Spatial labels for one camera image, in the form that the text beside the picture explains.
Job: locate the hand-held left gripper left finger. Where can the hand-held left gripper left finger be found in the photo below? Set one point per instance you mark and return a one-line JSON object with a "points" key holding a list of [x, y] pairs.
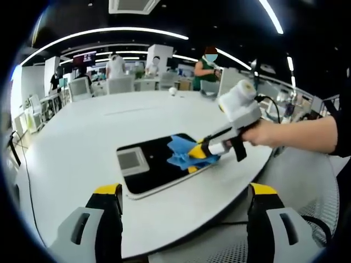
{"points": [[82, 235]]}

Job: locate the blue cleaning cloth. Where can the blue cleaning cloth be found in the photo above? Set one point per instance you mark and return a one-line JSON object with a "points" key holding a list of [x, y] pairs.
{"points": [[179, 148]]}

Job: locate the person's black shirt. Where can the person's black shirt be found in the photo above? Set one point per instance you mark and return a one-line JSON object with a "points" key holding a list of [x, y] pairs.
{"points": [[344, 123]]}

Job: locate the white ceiling air conditioner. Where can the white ceiling air conditioner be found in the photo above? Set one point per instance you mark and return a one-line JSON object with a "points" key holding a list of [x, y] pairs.
{"points": [[131, 6]]}

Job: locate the grey mesh office chair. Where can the grey mesh office chair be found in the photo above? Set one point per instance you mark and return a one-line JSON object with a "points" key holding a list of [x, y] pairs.
{"points": [[301, 178]]}

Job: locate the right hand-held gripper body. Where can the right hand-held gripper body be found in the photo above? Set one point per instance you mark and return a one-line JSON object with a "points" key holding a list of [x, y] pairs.
{"points": [[238, 104]]}

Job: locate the green potted plant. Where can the green potted plant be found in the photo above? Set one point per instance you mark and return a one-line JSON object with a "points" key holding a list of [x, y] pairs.
{"points": [[140, 74]]}

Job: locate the long curved ceiling light strip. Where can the long curved ceiling light strip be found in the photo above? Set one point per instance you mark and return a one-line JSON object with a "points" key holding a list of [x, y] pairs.
{"points": [[109, 29]]}

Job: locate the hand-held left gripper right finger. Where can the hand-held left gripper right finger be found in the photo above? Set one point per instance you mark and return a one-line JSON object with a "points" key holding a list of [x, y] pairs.
{"points": [[277, 235]]}

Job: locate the white office chair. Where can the white office chair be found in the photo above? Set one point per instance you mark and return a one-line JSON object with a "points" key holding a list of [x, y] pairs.
{"points": [[79, 89], [167, 81], [120, 85]]}

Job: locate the small white round object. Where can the small white round object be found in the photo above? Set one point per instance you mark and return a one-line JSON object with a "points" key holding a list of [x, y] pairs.
{"points": [[172, 91]]}

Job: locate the white ceiling light strip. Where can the white ceiling light strip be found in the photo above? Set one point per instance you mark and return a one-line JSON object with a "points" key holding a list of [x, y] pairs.
{"points": [[290, 63], [274, 19], [233, 59]]}

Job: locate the person's right hand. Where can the person's right hand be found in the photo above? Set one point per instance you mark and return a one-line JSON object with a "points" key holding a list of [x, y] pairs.
{"points": [[260, 134]]}

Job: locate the white partition panel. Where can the white partition panel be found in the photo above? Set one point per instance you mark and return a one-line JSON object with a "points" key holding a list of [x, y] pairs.
{"points": [[227, 79]]}

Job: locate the wall screen with red picture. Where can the wall screen with red picture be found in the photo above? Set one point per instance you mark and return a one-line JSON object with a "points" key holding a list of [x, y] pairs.
{"points": [[85, 58]]}

